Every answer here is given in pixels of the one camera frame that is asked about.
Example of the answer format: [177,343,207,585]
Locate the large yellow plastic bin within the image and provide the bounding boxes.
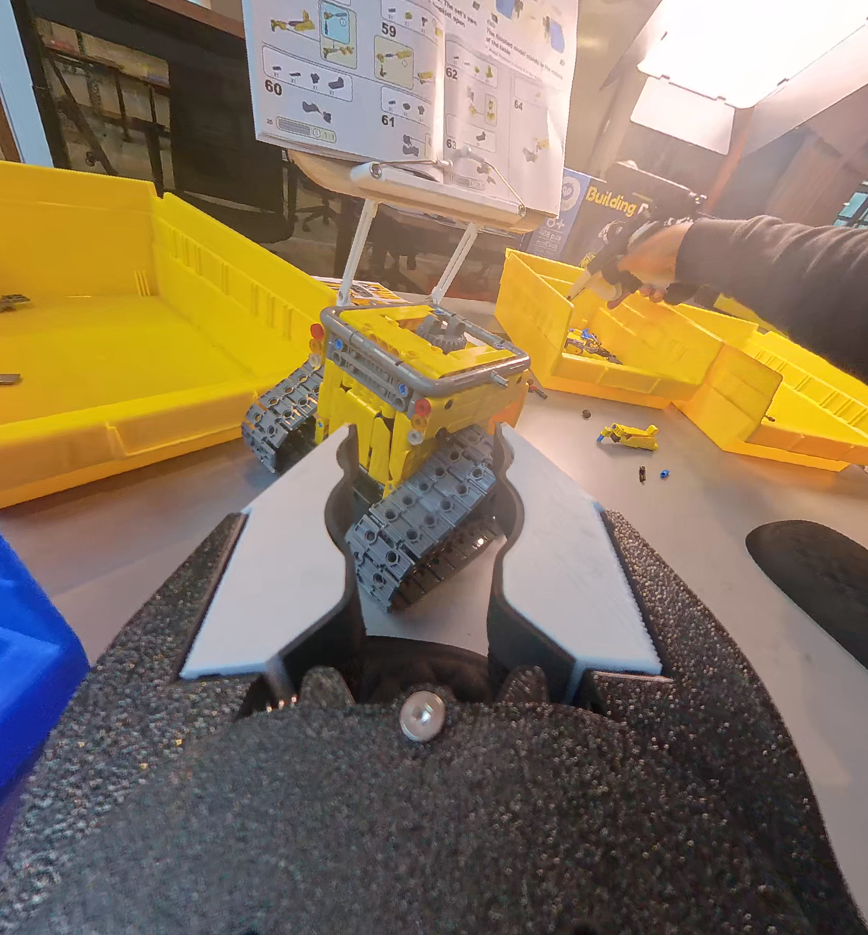
[0,154,340,512]

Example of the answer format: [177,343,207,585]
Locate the black quilted chair armrest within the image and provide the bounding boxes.
[745,519,868,699]

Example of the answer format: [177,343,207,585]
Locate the mixed plastic connector pieces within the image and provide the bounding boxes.
[563,328,622,363]

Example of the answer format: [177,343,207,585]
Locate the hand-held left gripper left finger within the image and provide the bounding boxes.
[183,427,362,688]

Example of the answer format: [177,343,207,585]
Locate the person's right hand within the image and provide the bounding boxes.
[617,220,693,289]

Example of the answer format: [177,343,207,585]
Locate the person's right forearm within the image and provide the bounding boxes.
[675,215,868,395]

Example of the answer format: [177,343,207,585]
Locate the instruction booklet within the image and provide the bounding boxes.
[241,0,581,217]

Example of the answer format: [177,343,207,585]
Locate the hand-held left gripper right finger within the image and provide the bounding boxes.
[490,424,663,680]

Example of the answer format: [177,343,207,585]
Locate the white stand base with leaflet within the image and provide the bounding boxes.
[285,144,554,315]

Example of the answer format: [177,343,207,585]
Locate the yellow parts bin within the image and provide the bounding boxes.
[496,249,727,410]
[680,300,868,471]

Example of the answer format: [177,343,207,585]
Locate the blue plastic bin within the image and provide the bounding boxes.
[0,494,92,841]

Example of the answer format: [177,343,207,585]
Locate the yellow tracked toy robot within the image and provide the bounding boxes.
[241,300,534,612]

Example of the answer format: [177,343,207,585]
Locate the bright light panel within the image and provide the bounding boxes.
[631,0,868,154]

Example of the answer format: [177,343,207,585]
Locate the robot kit cardboard box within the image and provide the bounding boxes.
[526,166,705,267]

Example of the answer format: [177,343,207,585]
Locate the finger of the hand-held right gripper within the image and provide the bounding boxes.
[569,261,617,303]

